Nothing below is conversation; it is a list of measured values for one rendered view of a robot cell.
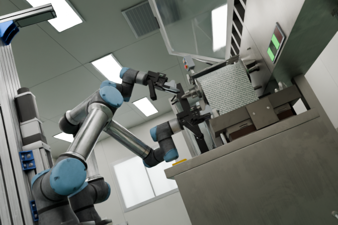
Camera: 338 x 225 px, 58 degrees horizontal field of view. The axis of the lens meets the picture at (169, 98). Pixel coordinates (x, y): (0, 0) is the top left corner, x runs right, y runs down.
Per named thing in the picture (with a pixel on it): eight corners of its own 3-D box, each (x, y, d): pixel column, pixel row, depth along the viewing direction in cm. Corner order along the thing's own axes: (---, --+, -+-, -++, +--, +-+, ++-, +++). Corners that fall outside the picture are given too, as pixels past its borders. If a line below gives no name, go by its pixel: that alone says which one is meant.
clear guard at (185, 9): (171, 51, 270) (171, 51, 270) (228, 62, 259) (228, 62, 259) (143, -27, 171) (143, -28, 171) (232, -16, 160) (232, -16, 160)
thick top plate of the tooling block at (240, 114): (215, 138, 146) (209, 126, 148) (293, 105, 145) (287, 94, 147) (214, 132, 131) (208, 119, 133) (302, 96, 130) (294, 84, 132)
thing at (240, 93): (219, 126, 152) (204, 94, 158) (263, 108, 151) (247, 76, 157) (219, 126, 151) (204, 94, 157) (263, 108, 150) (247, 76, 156)
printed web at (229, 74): (227, 155, 185) (195, 83, 201) (263, 141, 184) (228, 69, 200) (229, 148, 148) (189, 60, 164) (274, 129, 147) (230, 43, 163)
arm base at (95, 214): (70, 233, 152) (65, 213, 155) (77, 231, 166) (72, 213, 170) (99, 221, 155) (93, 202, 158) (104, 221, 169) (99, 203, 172)
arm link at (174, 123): (173, 132, 151) (175, 135, 158) (181, 129, 150) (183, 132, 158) (167, 119, 153) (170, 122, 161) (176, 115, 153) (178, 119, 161)
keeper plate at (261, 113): (256, 130, 129) (245, 107, 132) (278, 121, 128) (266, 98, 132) (257, 129, 126) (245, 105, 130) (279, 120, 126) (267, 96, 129)
